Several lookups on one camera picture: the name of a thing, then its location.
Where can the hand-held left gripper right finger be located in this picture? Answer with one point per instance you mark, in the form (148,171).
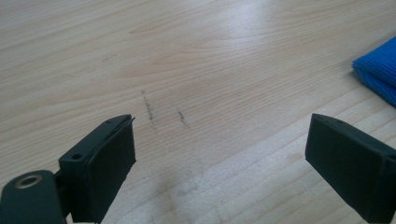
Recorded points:
(348,168)

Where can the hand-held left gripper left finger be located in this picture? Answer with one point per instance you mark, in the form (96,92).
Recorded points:
(102,168)

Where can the blue cloth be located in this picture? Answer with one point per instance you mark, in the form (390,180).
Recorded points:
(379,68)

